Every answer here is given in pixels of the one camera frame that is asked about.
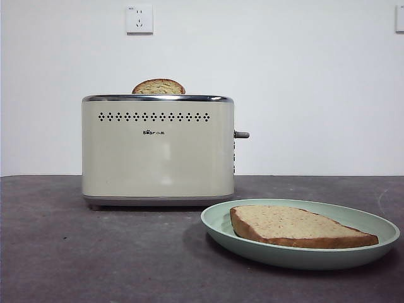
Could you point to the small brown bread slice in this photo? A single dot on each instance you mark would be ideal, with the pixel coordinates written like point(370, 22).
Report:
point(158, 87)

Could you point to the cream two-slot toaster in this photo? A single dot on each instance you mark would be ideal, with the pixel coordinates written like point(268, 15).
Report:
point(158, 158)

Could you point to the white wall socket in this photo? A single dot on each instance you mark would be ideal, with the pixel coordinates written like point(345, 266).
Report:
point(139, 19)

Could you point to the large brown bread slice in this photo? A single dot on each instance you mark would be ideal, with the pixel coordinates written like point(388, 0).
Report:
point(296, 228)

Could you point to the pale green round plate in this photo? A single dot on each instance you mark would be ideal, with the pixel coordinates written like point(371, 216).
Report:
point(284, 257)

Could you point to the white wall plate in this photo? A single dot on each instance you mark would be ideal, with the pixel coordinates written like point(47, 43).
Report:
point(400, 19)

